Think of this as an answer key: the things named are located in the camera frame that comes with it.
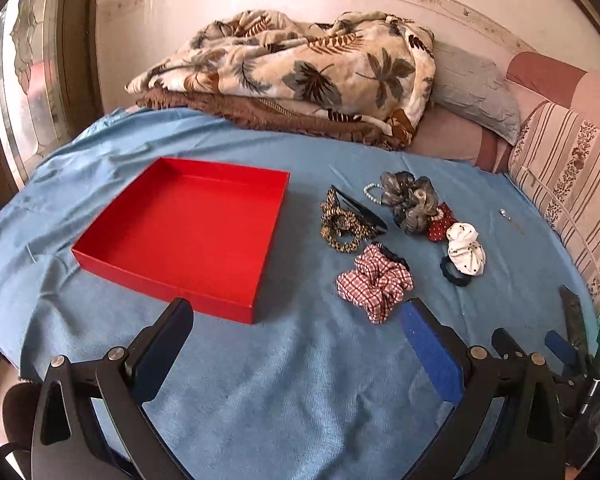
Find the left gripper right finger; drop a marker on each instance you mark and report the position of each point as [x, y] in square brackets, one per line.
[529, 438]

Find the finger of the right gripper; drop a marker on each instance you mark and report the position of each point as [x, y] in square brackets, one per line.
[563, 351]
[576, 332]

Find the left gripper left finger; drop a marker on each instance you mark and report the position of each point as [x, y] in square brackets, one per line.
[90, 422]

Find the white dotted scrunchie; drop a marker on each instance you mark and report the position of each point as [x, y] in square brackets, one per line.
[464, 249]

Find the red plaid scrunchie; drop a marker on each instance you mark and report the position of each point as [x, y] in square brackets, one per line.
[379, 281]

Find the grey organza scrunchie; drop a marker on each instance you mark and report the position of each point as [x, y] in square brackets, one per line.
[412, 201]

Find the silver hair pin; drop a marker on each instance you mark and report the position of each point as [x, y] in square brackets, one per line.
[507, 217]

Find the striped floral cushion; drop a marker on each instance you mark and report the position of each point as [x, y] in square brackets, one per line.
[556, 163]

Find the red polka dot scrunchie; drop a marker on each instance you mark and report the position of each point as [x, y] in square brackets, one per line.
[439, 223]

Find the blue bed sheet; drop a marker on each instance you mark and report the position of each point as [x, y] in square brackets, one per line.
[312, 390]

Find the red shallow box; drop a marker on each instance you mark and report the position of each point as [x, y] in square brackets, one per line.
[190, 229]

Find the pink brown pillow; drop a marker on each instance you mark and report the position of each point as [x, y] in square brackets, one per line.
[532, 78]

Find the leopard print scrunchie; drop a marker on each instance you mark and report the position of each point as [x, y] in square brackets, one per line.
[343, 229]

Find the grey pillow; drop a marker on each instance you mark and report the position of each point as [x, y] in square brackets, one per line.
[473, 87]

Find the black hair clip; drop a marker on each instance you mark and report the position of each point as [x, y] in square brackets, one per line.
[369, 218]

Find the leaf print blanket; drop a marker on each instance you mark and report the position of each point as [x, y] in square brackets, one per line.
[374, 65]

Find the brown ruffled blanket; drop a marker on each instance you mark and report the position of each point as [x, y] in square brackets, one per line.
[268, 115]

